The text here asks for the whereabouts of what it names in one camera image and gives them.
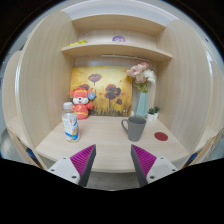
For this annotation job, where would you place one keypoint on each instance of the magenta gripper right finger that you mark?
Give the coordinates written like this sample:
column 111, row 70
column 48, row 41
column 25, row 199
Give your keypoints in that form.
column 150, row 168

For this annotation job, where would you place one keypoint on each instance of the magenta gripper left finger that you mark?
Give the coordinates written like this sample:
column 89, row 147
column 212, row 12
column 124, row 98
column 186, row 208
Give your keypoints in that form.
column 76, row 168

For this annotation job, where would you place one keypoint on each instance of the clear plastic water bottle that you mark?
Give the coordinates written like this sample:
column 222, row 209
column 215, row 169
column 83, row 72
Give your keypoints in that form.
column 70, row 122

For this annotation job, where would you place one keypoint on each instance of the round red coaster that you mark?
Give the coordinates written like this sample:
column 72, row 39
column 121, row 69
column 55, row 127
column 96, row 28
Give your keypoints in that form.
column 161, row 136

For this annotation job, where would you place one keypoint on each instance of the small potted succulent left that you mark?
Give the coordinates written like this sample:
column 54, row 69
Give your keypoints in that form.
column 151, row 113

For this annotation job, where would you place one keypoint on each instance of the small potted succulent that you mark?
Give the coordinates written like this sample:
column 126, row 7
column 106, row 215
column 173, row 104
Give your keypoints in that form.
column 151, row 113
column 156, row 114

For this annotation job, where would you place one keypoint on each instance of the teal vase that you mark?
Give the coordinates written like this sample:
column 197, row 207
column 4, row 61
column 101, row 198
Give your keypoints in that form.
column 141, row 105

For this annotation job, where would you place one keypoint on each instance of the small potted succulent right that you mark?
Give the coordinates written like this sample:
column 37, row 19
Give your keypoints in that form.
column 156, row 114

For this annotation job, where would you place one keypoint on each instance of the red plush toy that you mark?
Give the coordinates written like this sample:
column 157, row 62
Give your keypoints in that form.
column 81, row 103

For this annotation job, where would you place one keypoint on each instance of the poppy flower painting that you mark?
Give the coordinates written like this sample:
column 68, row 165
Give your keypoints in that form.
column 111, row 88

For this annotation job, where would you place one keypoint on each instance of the pink white flower bouquet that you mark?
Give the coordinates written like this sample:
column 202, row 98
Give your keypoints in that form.
column 142, row 75

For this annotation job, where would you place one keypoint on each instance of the wooden shelf board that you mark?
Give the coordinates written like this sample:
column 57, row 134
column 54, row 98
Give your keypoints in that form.
column 120, row 49

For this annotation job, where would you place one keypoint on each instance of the yellow object on shelf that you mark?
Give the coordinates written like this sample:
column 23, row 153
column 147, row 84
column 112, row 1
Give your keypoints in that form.
column 77, row 43

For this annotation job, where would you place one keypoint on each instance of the purple round object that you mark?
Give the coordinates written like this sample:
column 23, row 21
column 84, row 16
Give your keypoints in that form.
column 118, row 39

